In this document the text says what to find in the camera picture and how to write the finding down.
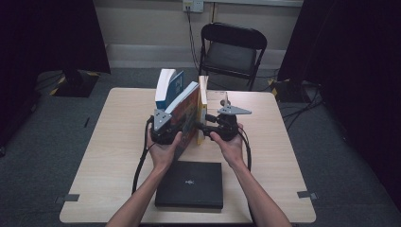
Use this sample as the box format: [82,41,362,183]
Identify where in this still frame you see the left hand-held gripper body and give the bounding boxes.
[149,108,184,147]

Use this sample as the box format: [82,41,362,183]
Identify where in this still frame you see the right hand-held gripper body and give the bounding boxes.
[214,105,253,143]

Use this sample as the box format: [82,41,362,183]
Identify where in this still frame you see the yellow book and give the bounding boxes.
[196,75,210,146]

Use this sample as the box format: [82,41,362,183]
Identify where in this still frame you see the clear acrylic book rack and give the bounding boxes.
[206,90,231,145]

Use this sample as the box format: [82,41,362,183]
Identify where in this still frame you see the red illustrated book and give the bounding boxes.
[164,80,201,160]

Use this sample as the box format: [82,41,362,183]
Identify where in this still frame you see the blue book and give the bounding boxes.
[154,68,187,112]

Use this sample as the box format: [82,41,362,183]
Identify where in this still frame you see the black book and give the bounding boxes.
[154,160,224,210]

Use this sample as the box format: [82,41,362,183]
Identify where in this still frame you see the person's right hand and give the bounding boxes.
[209,122,248,170]

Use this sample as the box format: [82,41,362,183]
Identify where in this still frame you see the person's left hand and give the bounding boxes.
[146,126,183,173]

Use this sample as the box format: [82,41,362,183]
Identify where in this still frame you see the black folding chair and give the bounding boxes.
[197,22,269,93]

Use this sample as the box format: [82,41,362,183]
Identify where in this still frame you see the black stand base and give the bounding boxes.
[268,79,305,103]
[50,69,100,98]

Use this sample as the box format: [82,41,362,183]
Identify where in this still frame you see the grey tape strip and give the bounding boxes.
[297,190,319,201]
[56,193,80,204]

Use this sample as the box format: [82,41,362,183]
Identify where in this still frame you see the dark curtain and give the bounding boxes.
[277,0,401,202]
[0,0,112,146]

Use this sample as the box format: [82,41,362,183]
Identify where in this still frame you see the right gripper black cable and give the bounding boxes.
[237,129,253,173]

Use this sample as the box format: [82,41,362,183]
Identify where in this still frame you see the black floor cables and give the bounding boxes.
[280,81,324,131]

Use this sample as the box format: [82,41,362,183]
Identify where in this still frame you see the black power cable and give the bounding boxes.
[185,6,202,72]

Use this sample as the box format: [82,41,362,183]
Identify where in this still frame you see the white wall socket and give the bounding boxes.
[183,0,205,13]

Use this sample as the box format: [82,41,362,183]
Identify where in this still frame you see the grey wall trunking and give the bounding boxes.
[204,0,304,8]

